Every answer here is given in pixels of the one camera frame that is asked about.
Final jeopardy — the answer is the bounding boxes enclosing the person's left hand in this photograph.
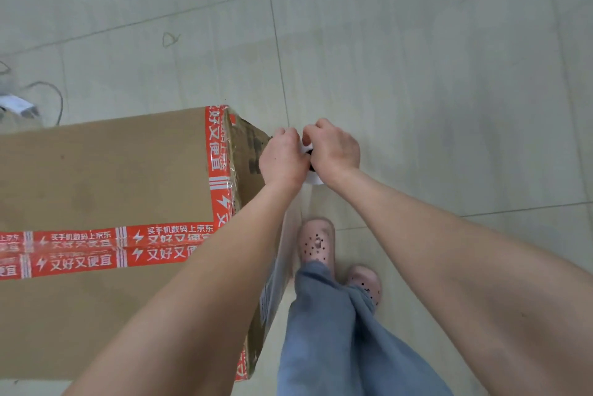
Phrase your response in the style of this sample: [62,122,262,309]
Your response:
[259,127,312,193]

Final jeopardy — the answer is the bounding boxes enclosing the person's right hand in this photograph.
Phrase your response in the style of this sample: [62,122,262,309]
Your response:
[302,118,361,189]

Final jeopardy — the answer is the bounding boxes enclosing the white tape roll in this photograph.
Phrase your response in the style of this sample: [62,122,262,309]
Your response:
[300,141,325,186]

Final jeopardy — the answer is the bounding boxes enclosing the person's right forearm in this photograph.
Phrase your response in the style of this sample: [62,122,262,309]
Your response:
[324,167,593,396]

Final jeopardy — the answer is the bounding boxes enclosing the person's left forearm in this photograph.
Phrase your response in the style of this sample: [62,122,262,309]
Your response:
[62,180,304,396]

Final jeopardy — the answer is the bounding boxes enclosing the pink perforated clog shoe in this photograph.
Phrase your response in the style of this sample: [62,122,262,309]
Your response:
[345,264,383,308]
[297,218,336,279]

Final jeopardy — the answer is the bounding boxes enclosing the cardboard box with red tape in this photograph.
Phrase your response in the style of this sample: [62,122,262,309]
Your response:
[0,105,297,382]

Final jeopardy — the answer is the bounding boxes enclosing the person's blue jeans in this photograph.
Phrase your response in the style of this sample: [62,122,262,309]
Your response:
[276,261,454,396]

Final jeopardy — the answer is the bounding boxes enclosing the white power adapter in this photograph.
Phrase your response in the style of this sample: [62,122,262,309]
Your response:
[0,93,40,120]

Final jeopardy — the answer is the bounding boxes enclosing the thin grey cable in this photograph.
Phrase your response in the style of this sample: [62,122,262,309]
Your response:
[22,81,65,127]

